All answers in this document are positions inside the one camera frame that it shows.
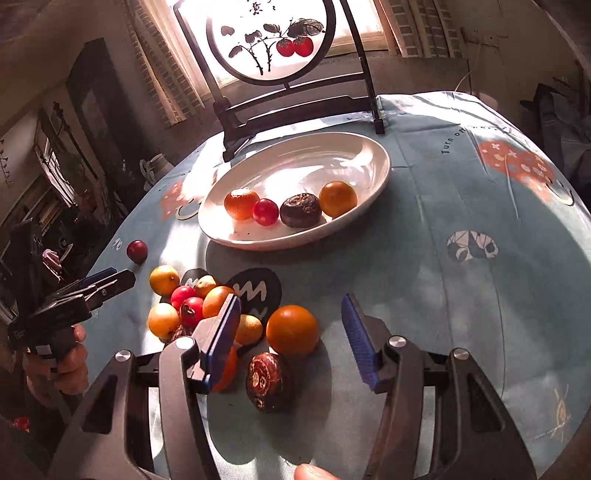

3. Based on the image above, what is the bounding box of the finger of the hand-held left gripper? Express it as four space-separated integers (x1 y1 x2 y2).
48 267 117 301
85 270 136 310

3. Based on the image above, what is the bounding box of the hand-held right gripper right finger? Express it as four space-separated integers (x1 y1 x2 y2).
341 292 539 480

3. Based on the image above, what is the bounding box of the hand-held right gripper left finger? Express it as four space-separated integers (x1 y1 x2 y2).
46 294 243 480

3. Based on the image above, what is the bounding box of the small orange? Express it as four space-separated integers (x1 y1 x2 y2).
319 181 358 219
202 286 236 319
212 346 239 393
148 303 182 339

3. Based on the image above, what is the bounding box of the dark red cherry tomato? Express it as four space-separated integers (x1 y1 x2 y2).
126 239 149 264

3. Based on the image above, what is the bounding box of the yellow orange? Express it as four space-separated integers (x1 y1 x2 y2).
148 265 181 296

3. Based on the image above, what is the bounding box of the large orange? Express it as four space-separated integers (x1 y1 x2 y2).
265 305 321 357

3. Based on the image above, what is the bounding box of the white oval plate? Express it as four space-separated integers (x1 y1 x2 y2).
198 131 392 252

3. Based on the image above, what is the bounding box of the person's left hand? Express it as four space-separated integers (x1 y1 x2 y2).
21 324 90 408

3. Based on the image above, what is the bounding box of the person's right hand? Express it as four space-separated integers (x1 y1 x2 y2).
294 464 340 480

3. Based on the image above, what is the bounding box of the cluttered shelf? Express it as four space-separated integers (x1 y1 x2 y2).
0 106 100 259

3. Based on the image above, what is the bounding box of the printed blue tablecloth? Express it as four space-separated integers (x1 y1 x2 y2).
81 91 591 480

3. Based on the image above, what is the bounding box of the white jug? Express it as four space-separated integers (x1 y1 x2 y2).
140 154 174 190

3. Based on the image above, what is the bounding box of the rough-skinned mandarin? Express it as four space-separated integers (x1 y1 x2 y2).
224 188 260 221

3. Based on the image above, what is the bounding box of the dark wooden cabinet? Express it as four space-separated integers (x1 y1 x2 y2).
65 39 134 195

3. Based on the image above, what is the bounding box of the brick-pattern curtain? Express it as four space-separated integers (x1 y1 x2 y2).
122 0 218 127
374 0 465 58

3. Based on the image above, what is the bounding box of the painted round screen on stand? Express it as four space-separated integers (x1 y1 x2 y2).
173 0 386 162

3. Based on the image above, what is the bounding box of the white cable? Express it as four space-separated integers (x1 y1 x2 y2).
455 44 483 93

